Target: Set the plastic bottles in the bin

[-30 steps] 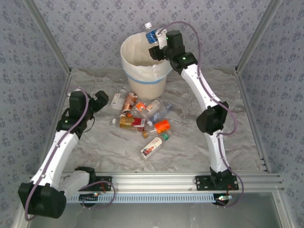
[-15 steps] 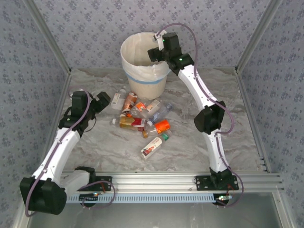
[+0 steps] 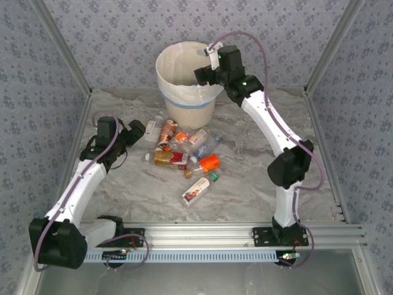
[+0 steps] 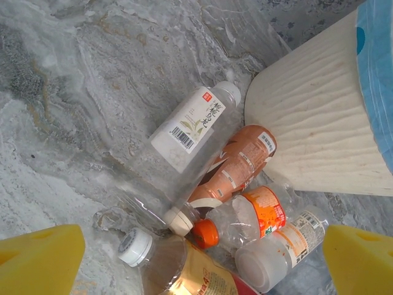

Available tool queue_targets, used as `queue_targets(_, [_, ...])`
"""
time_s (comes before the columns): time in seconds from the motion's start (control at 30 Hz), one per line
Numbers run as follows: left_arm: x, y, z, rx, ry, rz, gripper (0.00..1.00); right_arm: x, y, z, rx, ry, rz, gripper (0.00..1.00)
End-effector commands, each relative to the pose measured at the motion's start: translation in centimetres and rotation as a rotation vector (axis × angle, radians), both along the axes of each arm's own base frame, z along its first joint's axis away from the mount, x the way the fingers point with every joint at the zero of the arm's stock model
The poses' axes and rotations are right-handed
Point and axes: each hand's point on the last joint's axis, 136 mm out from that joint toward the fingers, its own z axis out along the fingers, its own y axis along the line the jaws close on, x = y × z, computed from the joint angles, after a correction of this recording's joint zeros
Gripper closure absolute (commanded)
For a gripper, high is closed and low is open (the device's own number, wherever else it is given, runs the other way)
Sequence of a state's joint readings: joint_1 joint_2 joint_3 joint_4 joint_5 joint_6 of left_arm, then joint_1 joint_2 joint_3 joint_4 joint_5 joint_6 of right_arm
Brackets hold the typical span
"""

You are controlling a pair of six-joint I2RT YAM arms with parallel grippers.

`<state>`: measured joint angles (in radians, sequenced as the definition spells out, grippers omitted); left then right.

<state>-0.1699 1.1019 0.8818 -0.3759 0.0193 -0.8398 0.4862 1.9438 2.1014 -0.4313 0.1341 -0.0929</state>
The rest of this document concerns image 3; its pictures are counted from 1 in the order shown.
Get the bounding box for small orange label bottle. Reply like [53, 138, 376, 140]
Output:
[169, 130, 191, 148]

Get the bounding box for orange label amber cap bottle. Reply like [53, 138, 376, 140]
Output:
[183, 153, 222, 179]

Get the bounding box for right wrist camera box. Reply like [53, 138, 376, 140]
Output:
[205, 41, 224, 70]

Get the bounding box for small circuit board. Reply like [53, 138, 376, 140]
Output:
[276, 251, 300, 266]
[102, 250, 128, 262]

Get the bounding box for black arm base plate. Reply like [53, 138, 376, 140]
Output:
[252, 227, 309, 247]
[101, 227, 146, 248]

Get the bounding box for white bottle red picture label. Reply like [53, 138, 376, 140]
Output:
[181, 171, 222, 207]

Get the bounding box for cream plastic waste bin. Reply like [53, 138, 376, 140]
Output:
[155, 39, 227, 129]

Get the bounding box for translucent white bin liner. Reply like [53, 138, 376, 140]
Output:
[155, 39, 227, 108]

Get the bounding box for brown orange label bottle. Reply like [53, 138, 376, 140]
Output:
[157, 119, 179, 152]

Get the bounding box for aluminium frame leg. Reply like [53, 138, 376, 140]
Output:
[352, 248, 381, 295]
[14, 265, 41, 295]

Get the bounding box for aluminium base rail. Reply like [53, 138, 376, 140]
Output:
[78, 222, 368, 250]

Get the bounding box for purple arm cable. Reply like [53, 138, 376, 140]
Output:
[211, 30, 325, 270]
[33, 116, 150, 273]

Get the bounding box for slotted grey cable duct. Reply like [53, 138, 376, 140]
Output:
[82, 250, 276, 264]

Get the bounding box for clear bottle white orange label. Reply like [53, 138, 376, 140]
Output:
[181, 128, 209, 154]

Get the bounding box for aluminium frame post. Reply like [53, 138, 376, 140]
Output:
[30, 0, 93, 96]
[303, 0, 367, 95]

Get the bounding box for clear bottle pale blue label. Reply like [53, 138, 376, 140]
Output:
[189, 133, 224, 163]

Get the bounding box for yellow red label bottle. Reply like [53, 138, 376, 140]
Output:
[145, 150, 190, 169]

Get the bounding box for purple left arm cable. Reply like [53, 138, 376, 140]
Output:
[33, 116, 150, 273]

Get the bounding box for clear bottle white red-print label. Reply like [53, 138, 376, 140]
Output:
[143, 114, 163, 143]

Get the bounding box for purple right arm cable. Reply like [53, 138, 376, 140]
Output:
[211, 30, 325, 270]

